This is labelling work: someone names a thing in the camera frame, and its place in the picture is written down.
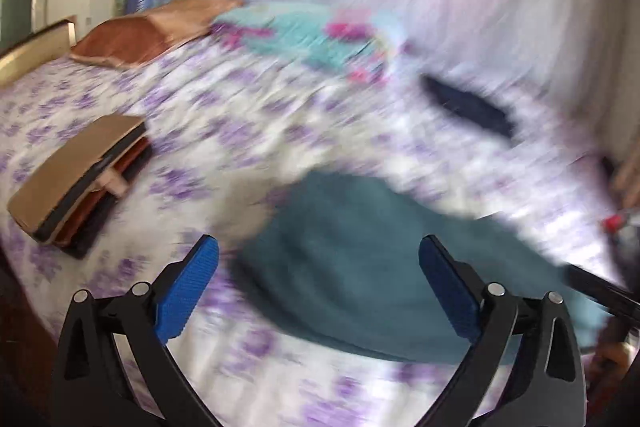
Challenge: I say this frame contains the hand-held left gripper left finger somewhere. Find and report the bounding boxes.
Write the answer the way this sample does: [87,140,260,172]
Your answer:
[55,234,223,427]

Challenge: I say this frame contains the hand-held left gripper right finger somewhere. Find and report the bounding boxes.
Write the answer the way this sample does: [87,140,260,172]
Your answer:
[419,234,587,427]

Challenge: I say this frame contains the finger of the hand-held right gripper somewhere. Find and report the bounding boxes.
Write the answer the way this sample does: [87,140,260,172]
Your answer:
[562,263,640,315]

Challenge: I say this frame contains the teal pants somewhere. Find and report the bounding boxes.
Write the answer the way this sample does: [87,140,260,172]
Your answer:
[232,171,613,365]

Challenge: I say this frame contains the black folded garment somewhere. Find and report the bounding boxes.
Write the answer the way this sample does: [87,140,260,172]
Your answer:
[62,162,153,260]

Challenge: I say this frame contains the rust brown folded garment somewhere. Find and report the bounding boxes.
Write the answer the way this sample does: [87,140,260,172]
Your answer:
[55,137,153,248]

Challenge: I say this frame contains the black cloth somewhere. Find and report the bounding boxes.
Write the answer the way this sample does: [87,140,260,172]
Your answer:
[420,74,518,140]

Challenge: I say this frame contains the brown satin pillow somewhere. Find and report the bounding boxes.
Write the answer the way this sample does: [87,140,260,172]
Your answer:
[70,0,246,68]

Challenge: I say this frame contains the turquoise floral pillow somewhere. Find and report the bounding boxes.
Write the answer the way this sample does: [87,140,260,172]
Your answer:
[210,3,406,85]

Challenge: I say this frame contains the wooden bed frame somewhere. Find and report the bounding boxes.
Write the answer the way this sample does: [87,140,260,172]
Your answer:
[0,19,78,88]

